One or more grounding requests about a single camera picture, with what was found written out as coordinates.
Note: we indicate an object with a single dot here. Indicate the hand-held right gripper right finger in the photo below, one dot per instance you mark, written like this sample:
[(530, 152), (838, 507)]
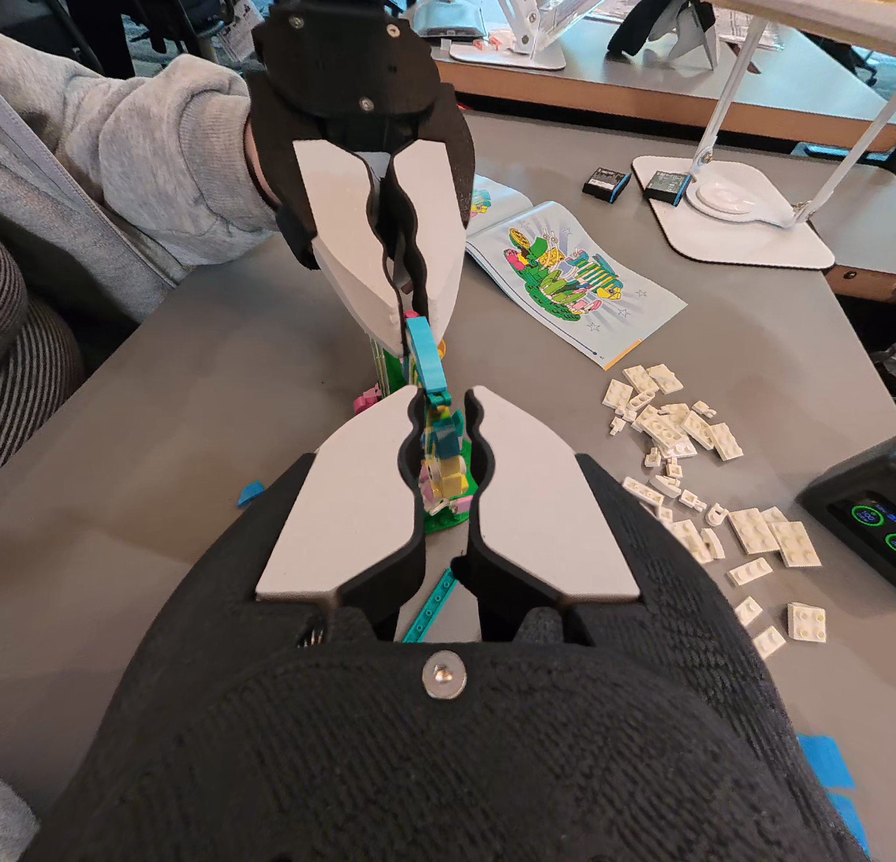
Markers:
[(553, 526)]

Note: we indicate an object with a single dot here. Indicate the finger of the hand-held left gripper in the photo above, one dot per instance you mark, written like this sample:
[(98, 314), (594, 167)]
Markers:
[(441, 246), (343, 246)]

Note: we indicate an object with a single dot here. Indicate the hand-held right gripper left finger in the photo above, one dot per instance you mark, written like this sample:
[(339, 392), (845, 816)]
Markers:
[(329, 526)]

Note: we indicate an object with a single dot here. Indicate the colourful brick reef model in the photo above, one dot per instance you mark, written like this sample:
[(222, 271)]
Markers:
[(427, 358)]

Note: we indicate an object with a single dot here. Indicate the person's left forearm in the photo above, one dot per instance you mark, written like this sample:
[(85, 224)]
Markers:
[(175, 141)]

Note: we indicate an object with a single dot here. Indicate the white desk lamp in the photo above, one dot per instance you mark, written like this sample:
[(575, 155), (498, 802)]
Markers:
[(504, 56), (735, 232)]

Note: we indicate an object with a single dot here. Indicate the grey desk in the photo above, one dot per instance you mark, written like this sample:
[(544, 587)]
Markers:
[(210, 400)]

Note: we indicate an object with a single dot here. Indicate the small blue brick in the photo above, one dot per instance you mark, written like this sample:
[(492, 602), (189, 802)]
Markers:
[(250, 495)]

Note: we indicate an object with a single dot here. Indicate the grey pouch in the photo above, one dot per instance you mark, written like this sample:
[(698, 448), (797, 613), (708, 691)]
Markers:
[(448, 17)]

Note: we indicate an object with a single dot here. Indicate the teal long brick strip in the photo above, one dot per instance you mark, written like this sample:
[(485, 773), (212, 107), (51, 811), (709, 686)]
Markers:
[(430, 606)]

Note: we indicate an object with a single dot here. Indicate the black battery with blue stripe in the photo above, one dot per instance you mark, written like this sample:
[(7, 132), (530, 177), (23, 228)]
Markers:
[(605, 185), (665, 189)]

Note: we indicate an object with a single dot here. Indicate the brick instruction booklet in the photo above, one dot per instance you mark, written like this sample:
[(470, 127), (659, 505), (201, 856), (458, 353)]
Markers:
[(630, 302)]

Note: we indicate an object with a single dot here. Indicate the pile of white bricks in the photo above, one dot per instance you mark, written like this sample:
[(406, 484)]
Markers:
[(752, 530)]

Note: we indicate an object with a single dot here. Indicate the black office chair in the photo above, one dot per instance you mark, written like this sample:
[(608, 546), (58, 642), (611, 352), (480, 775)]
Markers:
[(105, 29)]

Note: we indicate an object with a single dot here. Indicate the wood edged grey table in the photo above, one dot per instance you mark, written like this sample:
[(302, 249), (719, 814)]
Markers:
[(630, 85)]

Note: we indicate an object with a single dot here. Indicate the person's grey hoodie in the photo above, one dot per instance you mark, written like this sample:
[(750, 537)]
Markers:
[(56, 246)]

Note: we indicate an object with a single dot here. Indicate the black power station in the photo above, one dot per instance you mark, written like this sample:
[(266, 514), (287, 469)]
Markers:
[(854, 484)]

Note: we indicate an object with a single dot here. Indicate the black device on white stand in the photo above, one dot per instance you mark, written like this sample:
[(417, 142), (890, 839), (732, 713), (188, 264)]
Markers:
[(644, 15)]

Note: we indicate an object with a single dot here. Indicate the person's striped trousers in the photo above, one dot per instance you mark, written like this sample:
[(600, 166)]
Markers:
[(35, 372)]

